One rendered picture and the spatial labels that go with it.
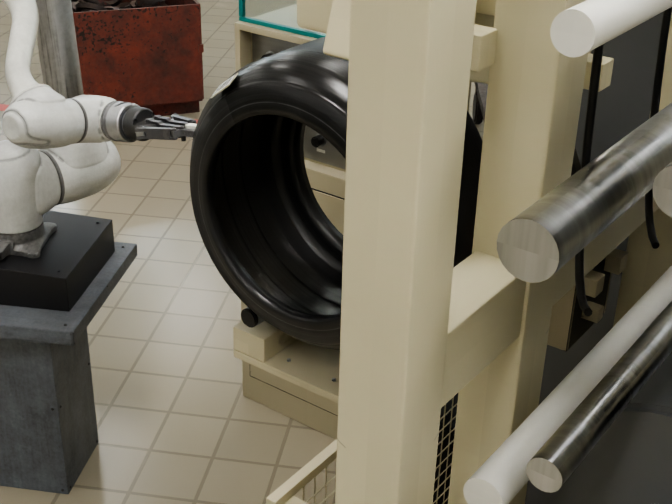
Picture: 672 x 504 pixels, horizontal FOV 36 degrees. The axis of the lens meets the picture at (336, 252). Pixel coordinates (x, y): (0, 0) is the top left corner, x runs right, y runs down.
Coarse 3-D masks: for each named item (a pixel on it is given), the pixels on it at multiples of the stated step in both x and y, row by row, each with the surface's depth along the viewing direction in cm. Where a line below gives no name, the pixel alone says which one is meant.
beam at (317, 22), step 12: (300, 0) 149; (312, 0) 148; (324, 0) 146; (300, 12) 150; (312, 12) 148; (324, 12) 147; (300, 24) 151; (312, 24) 149; (324, 24) 148; (480, 24) 145; (492, 24) 148
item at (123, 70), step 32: (96, 0) 565; (128, 0) 624; (160, 0) 565; (192, 0) 562; (96, 32) 540; (128, 32) 546; (160, 32) 552; (192, 32) 558; (96, 64) 547; (128, 64) 553; (160, 64) 560; (192, 64) 566; (128, 96) 561; (160, 96) 568; (192, 96) 574
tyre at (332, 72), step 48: (240, 96) 192; (288, 96) 185; (336, 96) 181; (192, 144) 208; (240, 144) 223; (288, 144) 228; (336, 144) 182; (480, 144) 195; (192, 192) 210; (240, 192) 226; (288, 192) 233; (240, 240) 224; (288, 240) 233; (336, 240) 230; (240, 288) 212; (288, 288) 225; (336, 288) 229; (336, 336) 201
